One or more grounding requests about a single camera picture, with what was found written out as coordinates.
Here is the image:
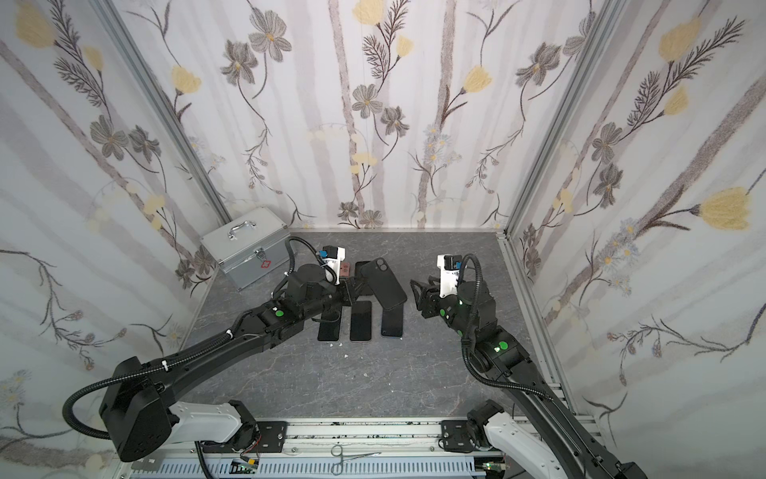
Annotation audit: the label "silver aluminium case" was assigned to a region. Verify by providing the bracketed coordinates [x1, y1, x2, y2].
[201, 207, 289, 291]

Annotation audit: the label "metal forceps scissors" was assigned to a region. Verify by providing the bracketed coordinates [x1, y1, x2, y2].
[330, 444, 380, 476]

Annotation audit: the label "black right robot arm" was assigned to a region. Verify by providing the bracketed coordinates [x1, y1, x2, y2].
[410, 253, 646, 478]

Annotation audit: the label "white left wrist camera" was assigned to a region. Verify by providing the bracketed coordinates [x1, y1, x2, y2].
[319, 245, 346, 285]

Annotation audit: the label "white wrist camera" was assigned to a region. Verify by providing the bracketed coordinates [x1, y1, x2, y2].
[437, 255, 463, 297]
[319, 245, 346, 285]

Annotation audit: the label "aluminium corner frame post left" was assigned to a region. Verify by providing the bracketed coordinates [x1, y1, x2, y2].
[89, 0, 233, 225]

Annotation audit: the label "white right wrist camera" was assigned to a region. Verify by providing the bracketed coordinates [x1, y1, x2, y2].
[437, 255, 463, 297]

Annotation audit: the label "black phone case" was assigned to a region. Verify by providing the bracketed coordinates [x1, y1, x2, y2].
[363, 257, 407, 311]
[354, 261, 373, 297]

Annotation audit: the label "phone with black screen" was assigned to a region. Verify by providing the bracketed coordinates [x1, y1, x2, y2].
[317, 309, 342, 342]

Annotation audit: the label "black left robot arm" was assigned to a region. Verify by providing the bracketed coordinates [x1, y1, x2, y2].
[62, 236, 368, 462]

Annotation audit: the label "white perforated cable tray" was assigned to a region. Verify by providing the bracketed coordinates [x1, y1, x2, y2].
[130, 457, 486, 479]

